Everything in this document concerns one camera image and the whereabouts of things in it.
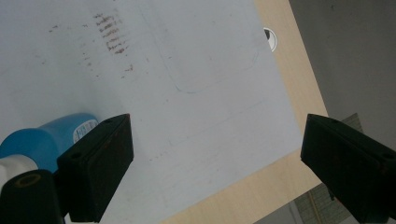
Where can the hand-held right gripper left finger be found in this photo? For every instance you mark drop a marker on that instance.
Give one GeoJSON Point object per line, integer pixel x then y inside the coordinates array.
{"type": "Point", "coordinates": [93, 168]}

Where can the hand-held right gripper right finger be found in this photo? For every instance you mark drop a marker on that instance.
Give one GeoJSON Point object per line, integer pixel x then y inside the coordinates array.
{"type": "Point", "coordinates": [351, 168]}

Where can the blue plastic bottle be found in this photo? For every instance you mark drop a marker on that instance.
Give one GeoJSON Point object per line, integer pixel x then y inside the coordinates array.
{"type": "Point", "coordinates": [40, 143]}

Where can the white paper sheet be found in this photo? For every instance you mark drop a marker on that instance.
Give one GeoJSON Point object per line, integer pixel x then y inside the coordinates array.
{"type": "Point", "coordinates": [186, 93]}

